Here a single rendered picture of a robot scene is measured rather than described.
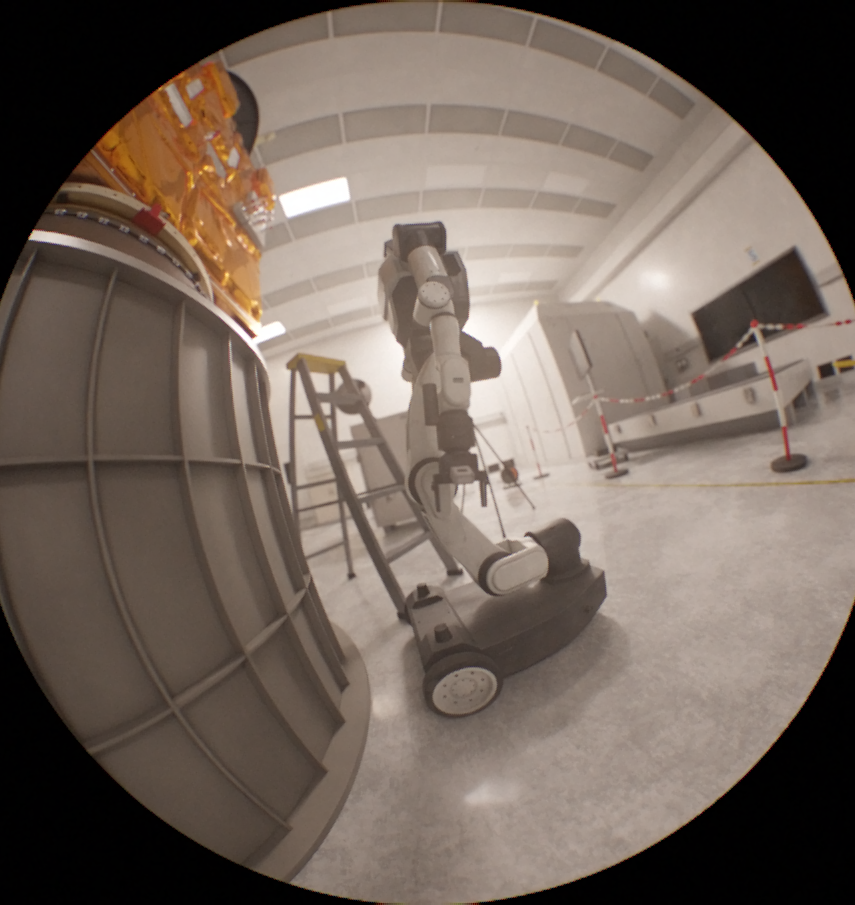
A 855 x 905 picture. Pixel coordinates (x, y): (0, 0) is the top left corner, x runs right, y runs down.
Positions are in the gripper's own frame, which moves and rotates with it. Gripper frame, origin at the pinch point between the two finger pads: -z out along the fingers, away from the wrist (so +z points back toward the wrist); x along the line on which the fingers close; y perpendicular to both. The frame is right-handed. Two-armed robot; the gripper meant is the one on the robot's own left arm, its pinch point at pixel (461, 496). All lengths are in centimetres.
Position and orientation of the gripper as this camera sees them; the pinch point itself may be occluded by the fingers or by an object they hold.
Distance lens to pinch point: 67.2
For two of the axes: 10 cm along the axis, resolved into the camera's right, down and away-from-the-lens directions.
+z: -0.8, -9.9, 1.0
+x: -9.8, 0.6, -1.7
